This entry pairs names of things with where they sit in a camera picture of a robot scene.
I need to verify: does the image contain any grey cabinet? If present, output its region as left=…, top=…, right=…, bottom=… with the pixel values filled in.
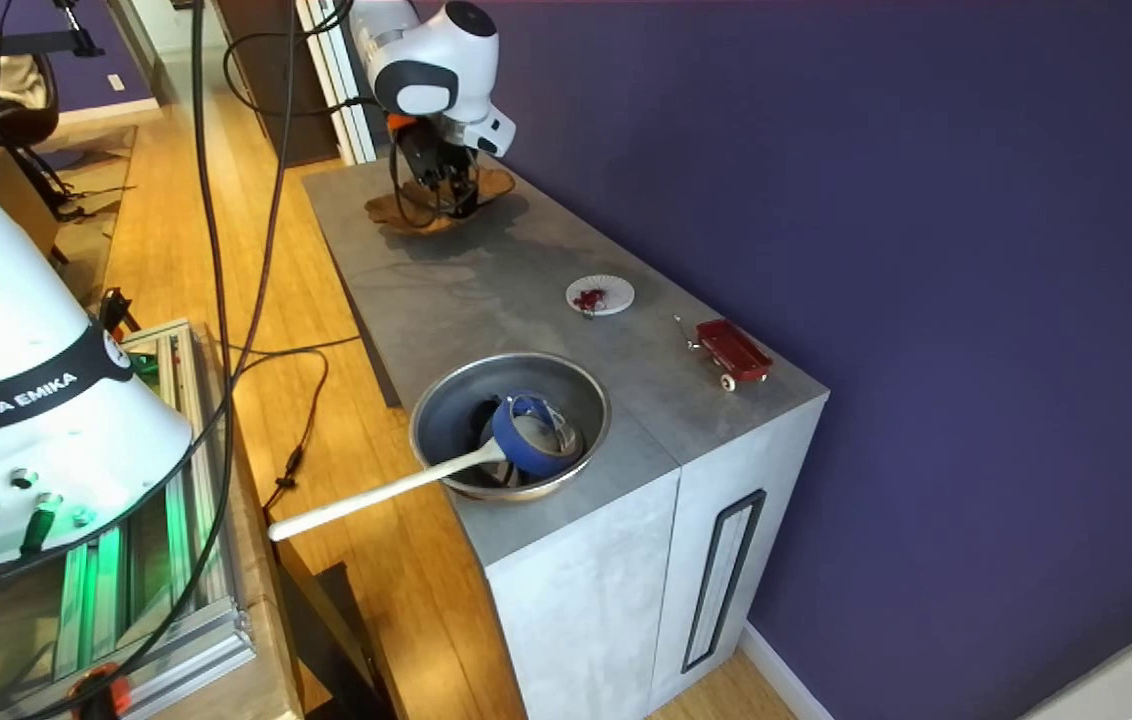
left=309, top=165, right=829, bottom=720

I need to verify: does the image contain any black office chair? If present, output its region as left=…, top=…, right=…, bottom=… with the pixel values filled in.
left=0, top=57, right=79, bottom=220

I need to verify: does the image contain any small white plate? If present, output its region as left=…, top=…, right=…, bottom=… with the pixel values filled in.
left=563, top=271, right=635, bottom=322

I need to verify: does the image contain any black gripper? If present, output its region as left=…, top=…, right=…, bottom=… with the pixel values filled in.
left=389, top=116, right=473, bottom=187

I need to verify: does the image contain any wooden leaf-shaped tray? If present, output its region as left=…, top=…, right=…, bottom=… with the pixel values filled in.
left=364, top=165, right=517, bottom=236

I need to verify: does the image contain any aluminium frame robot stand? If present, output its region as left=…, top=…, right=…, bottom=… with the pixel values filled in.
left=0, top=323, right=258, bottom=720

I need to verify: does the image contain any black floor cable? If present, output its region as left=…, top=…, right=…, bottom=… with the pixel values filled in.
left=212, top=331, right=364, bottom=522

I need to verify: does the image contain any grey frying pan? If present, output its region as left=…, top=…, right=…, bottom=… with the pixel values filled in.
left=265, top=349, right=613, bottom=543

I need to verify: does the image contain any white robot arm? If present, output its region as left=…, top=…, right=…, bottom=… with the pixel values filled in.
left=0, top=0, right=517, bottom=566

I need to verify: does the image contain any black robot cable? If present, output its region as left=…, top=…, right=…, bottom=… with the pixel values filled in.
left=16, top=0, right=357, bottom=720

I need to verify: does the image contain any red toy car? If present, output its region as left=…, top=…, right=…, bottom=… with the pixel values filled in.
left=692, top=322, right=771, bottom=394

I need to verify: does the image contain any white door frame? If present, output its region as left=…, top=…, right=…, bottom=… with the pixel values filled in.
left=293, top=0, right=375, bottom=165

